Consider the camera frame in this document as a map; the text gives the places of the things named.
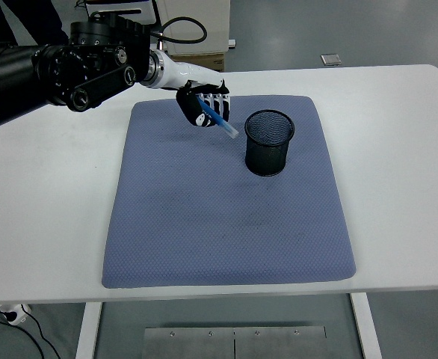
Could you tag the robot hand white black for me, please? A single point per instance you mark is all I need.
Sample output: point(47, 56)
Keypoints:
point(189, 75)

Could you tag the blue marker pen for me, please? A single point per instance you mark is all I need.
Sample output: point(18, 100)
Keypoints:
point(226, 129)

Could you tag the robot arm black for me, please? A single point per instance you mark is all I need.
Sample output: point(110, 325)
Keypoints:
point(92, 60)

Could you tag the black mesh pen holder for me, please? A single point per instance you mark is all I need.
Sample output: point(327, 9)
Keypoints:
point(267, 157)

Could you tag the brown cardboard box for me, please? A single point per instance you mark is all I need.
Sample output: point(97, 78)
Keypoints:
point(213, 60)

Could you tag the white base bar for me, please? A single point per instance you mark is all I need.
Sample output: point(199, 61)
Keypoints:
point(232, 43)

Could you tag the white cabinet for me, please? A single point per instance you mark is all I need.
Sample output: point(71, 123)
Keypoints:
point(217, 18)

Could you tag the white appliance with dark slot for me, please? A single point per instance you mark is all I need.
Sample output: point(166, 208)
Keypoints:
point(129, 5)

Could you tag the grey metal floor plate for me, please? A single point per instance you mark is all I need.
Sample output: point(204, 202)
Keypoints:
point(331, 60)

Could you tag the blue-grey textured mat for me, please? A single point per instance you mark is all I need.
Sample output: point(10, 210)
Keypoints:
point(222, 224)

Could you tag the person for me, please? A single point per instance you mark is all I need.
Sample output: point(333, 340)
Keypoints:
point(28, 15)

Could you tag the grey metal plate with screws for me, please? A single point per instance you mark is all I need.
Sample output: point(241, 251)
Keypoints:
point(204, 344)

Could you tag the white table leg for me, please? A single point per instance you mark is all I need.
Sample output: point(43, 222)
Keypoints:
point(88, 329)
point(364, 329)

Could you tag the white power strip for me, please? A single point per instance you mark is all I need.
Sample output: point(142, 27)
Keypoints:
point(13, 314)

